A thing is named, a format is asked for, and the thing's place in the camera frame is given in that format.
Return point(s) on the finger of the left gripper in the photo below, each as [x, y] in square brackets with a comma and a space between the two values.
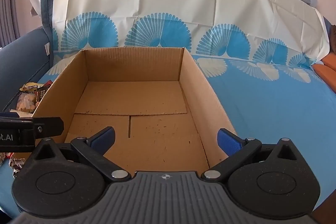
[48, 127]

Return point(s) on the grey curtain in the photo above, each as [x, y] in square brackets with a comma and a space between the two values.
[9, 23]

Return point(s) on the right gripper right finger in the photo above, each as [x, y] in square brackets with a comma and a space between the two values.
[239, 152]

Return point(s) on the orange cushion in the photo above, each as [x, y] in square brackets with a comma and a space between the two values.
[326, 70]

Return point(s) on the blue white patterned sofa cover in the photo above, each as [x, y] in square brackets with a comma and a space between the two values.
[269, 92]

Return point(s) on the cardboard box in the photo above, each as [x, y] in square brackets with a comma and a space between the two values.
[165, 114]

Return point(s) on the clear bag of cookies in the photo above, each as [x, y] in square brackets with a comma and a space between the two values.
[26, 102]

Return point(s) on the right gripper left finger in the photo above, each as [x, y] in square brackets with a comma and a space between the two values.
[92, 149]

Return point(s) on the black chocolate bar packet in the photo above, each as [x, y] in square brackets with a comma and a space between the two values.
[40, 93]

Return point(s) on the blue sofa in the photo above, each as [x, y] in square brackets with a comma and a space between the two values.
[27, 59]

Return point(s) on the yellow candy bag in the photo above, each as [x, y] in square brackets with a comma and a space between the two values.
[30, 87]

